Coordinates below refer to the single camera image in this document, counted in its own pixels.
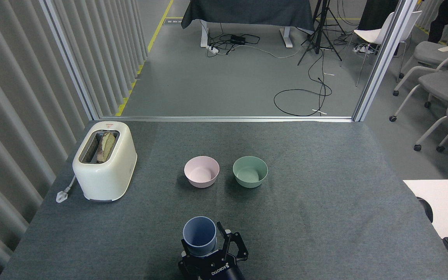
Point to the green bowl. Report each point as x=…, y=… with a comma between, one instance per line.
x=250, y=182

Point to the silver aluminium rail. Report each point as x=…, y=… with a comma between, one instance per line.
x=228, y=119

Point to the white power strip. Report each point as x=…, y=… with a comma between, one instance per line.
x=213, y=49

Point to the cream white toaster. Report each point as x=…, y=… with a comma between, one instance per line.
x=109, y=175

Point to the black power adapter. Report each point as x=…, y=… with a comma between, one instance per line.
x=238, y=39

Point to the black round object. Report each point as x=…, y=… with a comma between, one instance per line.
x=427, y=210

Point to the toasted bread slice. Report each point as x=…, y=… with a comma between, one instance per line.
x=105, y=147

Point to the pink bowl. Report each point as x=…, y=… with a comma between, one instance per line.
x=201, y=181

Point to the white chair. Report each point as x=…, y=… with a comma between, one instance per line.
x=370, y=37

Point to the dark table cloth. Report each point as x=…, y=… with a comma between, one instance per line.
x=247, y=11

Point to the white table leg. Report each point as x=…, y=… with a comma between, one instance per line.
x=204, y=35
x=286, y=39

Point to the silver aluminium post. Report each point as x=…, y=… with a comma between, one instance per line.
x=383, y=58
x=70, y=62

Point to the black tripod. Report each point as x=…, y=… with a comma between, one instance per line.
x=318, y=35

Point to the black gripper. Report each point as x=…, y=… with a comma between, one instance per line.
x=212, y=270

